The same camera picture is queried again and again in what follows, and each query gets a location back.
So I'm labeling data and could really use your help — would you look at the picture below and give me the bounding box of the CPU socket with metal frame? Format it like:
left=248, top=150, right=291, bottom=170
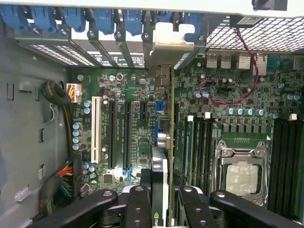
left=215, top=140, right=269, bottom=207

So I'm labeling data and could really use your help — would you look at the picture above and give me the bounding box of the short black expansion slot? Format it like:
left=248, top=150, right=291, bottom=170
left=140, top=102, right=148, bottom=122

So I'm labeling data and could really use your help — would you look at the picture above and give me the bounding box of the white power connector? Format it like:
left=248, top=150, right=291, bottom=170
left=66, top=83, right=83, bottom=103

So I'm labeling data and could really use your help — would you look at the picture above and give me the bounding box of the black main power connector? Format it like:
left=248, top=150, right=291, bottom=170
left=72, top=154, right=83, bottom=198

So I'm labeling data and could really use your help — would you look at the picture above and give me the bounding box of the black chassis switch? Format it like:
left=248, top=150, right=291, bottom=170
left=229, top=15, right=261, bottom=29

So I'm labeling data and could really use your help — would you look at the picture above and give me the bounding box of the green RAM stick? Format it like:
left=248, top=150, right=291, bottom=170
left=184, top=115, right=194, bottom=186

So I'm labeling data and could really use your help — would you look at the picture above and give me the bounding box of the green motherboard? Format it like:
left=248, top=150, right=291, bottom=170
left=67, top=53, right=304, bottom=221

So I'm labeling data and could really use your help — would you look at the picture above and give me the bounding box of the coloured power wire bundle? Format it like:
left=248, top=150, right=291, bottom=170
left=39, top=160, right=74, bottom=214

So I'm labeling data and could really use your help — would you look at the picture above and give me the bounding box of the open black PC case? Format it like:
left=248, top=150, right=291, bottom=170
left=0, top=0, right=304, bottom=228

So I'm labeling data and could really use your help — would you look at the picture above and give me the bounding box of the white expansion slot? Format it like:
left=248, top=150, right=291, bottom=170
left=91, top=96, right=102, bottom=164

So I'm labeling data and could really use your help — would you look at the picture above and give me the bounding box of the black sleeved power cable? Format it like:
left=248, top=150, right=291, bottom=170
left=40, top=79, right=72, bottom=106

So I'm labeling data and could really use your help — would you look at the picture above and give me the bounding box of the long black expansion slot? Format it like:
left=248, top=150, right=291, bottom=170
left=108, top=99, right=119, bottom=170
left=123, top=101, right=133, bottom=172

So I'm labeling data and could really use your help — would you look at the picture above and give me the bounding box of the red and black twisted wire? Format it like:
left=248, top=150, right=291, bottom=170
left=198, top=27, right=260, bottom=105

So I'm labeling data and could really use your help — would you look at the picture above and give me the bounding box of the blue expansion slot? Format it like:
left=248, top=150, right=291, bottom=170
left=155, top=101, right=165, bottom=148

